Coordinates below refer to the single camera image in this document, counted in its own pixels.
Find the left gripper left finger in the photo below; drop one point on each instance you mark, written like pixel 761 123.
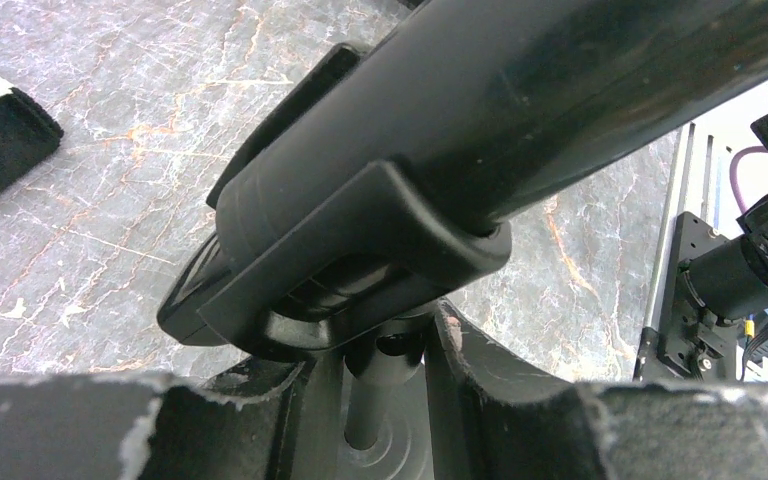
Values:
pixel 139 430

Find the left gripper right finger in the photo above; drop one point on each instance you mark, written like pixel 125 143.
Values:
pixel 495 416

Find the black mic stand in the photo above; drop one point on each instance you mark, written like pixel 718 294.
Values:
pixel 316 289

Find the black microphone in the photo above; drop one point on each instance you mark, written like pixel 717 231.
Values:
pixel 490 106

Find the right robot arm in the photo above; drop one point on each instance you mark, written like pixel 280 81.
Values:
pixel 730 280

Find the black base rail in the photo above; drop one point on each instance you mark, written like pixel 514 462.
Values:
pixel 681 339

